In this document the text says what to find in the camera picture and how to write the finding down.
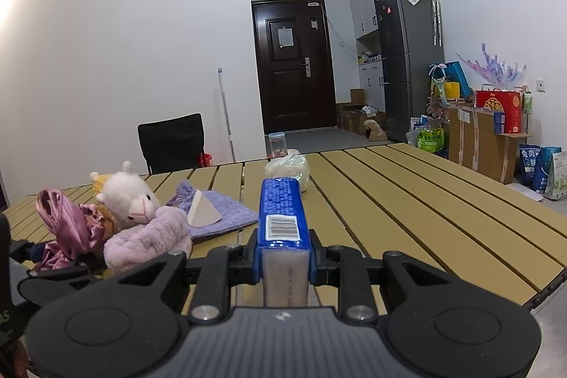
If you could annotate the white alpaca plush toy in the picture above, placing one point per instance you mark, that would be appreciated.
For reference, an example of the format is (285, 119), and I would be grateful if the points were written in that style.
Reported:
(128, 196)

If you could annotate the blue pet food bag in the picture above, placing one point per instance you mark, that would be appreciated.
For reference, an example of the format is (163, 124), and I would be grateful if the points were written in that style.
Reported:
(538, 167)

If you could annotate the small red bag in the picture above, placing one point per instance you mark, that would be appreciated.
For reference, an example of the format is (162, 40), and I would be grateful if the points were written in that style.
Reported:
(204, 159)

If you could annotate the red gift box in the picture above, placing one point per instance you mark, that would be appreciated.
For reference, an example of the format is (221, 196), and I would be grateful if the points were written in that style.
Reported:
(498, 108)

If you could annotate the green plastic bag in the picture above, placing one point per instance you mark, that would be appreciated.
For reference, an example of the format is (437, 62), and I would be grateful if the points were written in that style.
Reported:
(429, 141)

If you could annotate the clear plastic jar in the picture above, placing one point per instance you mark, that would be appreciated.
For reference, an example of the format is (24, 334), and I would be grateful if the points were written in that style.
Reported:
(277, 145)

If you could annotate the dark brown door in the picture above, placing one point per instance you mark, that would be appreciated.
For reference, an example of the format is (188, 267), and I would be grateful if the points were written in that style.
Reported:
(288, 94)

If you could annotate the grey refrigerator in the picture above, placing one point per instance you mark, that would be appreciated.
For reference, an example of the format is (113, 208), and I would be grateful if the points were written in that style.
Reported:
(407, 72)

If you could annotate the blue tissue pack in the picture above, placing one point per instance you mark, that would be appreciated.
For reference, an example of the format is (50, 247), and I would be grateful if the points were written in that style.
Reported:
(281, 205)

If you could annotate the purple splash wall decor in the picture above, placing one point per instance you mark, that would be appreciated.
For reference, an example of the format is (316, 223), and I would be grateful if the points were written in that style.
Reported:
(491, 66)

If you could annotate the yellow plush toy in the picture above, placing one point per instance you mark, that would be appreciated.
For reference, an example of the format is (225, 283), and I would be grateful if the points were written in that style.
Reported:
(101, 181)

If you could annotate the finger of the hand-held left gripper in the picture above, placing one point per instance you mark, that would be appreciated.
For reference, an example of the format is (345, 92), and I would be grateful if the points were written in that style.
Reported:
(26, 251)
(66, 275)

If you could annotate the wooden cat scratcher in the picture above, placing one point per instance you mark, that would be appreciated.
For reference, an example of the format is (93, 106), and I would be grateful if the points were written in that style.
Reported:
(374, 132)

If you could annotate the tan folding slat table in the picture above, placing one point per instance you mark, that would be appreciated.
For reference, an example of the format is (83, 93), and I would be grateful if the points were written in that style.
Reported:
(398, 205)

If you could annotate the black chair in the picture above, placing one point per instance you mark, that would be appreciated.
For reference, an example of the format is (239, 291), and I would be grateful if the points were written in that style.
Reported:
(170, 143)

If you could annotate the blue shopping bag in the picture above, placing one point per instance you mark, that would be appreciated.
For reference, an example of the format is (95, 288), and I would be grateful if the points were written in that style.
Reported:
(458, 74)

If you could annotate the white green pet food bag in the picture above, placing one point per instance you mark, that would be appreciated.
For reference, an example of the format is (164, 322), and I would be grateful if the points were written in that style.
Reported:
(558, 178)

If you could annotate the white mop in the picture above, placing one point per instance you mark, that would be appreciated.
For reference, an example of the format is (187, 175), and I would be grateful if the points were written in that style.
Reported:
(226, 116)

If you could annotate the open cardboard boxes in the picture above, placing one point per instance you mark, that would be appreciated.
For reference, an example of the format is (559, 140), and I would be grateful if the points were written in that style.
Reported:
(354, 114)

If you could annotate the white floor scale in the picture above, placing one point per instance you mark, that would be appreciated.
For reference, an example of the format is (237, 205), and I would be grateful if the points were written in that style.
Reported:
(529, 193)

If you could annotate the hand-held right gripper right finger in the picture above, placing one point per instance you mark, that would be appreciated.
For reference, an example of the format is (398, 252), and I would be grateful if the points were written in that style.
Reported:
(313, 258)

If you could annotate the pink satin cloth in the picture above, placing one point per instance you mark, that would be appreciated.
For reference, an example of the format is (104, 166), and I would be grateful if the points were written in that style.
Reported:
(66, 223)

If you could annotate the yellow gift bag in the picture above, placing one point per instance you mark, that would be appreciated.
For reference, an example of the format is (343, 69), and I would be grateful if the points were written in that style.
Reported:
(449, 90)

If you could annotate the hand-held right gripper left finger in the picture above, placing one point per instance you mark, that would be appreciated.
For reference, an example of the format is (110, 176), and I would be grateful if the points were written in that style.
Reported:
(250, 267)

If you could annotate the purple towel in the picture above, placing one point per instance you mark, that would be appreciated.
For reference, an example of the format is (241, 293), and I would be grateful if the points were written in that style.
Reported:
(230, 209)

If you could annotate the white wall socket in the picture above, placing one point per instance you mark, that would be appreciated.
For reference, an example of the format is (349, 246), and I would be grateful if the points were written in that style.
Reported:
(540, 85)

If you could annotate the white kitchen cabinet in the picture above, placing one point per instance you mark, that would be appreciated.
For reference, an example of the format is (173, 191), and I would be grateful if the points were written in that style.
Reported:
(367, 6)

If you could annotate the iridescent plastic bag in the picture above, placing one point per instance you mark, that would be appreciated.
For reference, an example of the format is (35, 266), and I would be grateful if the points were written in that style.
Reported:
(288, 167)

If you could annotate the large cardboard box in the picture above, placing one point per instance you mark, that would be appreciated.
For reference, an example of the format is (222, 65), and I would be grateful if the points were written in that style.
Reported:
(483, 147)

